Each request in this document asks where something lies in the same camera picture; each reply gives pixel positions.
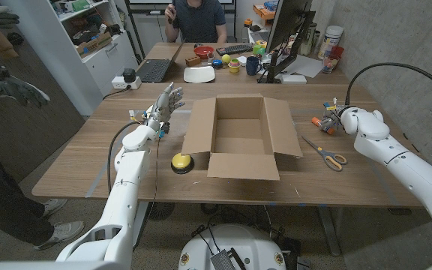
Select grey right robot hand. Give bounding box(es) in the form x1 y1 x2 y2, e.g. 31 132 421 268
319 97 347 134

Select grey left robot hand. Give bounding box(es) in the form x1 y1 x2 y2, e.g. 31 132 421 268
145 82 185 132

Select orange capped glue stick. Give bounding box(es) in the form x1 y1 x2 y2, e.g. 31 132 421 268
310 116 336 136

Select black laptop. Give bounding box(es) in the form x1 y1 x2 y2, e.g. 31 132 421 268
135 42 185 83

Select black power adapter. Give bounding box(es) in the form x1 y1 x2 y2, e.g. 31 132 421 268
122 67 137 83

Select white plate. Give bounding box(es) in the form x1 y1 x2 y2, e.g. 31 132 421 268
183 65 216 84

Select white power strip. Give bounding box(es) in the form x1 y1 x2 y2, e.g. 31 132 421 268
111 76 143 90

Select brown brick block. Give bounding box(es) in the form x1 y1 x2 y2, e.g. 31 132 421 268
184 55 202 68

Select yellow push button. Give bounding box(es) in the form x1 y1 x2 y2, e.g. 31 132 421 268
170 152 195 175

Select white paper sheet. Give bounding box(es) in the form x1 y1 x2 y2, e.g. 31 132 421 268
281 55 324 79

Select red bowl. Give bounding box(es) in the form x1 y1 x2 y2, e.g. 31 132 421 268
193 45 215 60

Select white shelf cabinet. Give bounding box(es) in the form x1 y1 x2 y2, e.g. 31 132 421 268
0 0 140 116

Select white canister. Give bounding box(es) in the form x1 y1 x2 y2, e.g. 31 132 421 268
316 25 344 60

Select colourful stacked cups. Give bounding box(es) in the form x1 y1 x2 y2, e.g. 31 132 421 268
227 58 242 74

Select cardboard box on shelf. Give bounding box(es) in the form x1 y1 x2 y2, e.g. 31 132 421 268
75 31 113 57

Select black keyboard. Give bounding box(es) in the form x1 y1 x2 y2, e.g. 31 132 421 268
215 43 254 57

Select dark blue mug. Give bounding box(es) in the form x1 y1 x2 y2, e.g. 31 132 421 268
245 55 263 77

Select seated person dark shirt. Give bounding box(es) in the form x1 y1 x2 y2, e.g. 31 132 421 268
164 0 227 44

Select open cardboard box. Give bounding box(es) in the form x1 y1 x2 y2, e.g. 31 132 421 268
181 93 303 182

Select black round grille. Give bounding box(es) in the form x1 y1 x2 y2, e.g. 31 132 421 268
146 202 176 221

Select black computer monitor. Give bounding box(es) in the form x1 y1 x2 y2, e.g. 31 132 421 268
256 0 317 84

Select grey table leg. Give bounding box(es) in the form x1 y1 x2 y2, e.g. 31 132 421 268
317 205 341 257
131 201 149 248

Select standing person black trousers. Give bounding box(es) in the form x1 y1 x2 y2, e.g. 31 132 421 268
0 138 85 251

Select orange box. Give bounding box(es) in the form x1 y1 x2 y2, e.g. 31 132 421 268
252 2 277 20

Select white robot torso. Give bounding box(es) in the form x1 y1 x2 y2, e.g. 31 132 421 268
178 223 287 270

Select grey finned module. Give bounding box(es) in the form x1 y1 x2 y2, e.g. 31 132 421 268
210 250 236 270

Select grey yellow handled scissors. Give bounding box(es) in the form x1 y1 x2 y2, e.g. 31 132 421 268
301 135 348 173

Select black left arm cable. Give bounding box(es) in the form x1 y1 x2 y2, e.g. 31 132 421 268
106 120 142 196

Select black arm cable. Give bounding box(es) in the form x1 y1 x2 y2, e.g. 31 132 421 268
344 61 432 107
106 120 142 196

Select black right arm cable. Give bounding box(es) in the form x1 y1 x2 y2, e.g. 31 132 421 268
344 61 432 107

